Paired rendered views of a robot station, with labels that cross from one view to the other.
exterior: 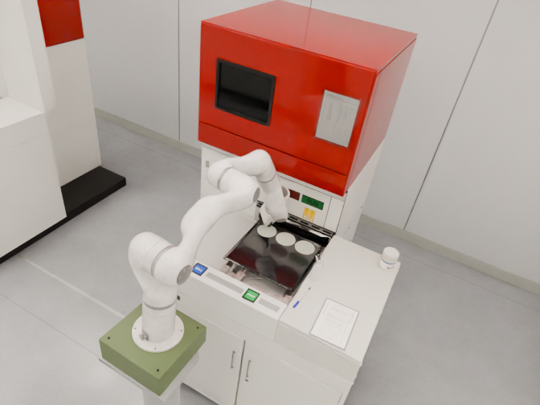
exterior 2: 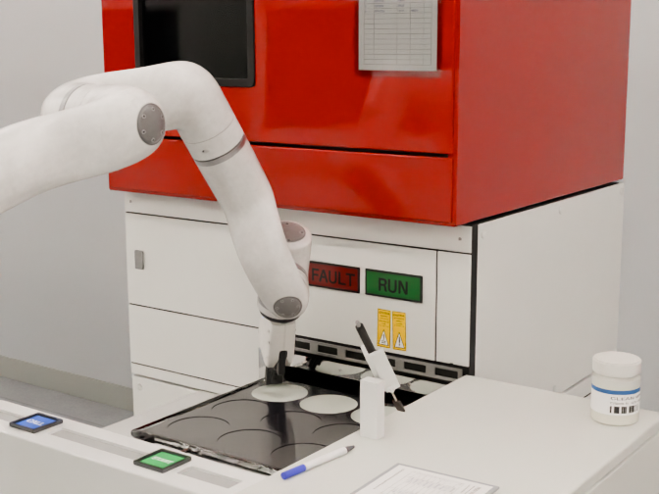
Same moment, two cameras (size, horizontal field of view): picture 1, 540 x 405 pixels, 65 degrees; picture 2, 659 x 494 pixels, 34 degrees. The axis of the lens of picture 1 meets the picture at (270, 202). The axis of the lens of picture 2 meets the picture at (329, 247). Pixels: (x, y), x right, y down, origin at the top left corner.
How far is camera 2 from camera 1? 0.95 m
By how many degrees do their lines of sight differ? 28
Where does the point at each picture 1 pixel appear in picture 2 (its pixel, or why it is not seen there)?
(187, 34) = not seen: hidden behind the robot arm
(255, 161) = (167, 74)
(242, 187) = (107, 96)
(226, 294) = (90, 461)
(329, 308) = (400, 479)
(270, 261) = (266, 436)
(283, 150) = (293, 140)
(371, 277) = (561, 435)
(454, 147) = not seen: outside the picture
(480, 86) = not seen: outside the picture
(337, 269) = (455, 422)
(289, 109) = (292, 22)
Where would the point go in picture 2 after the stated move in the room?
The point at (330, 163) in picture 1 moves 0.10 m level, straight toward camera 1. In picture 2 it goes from (407, 133) to (387, 139)
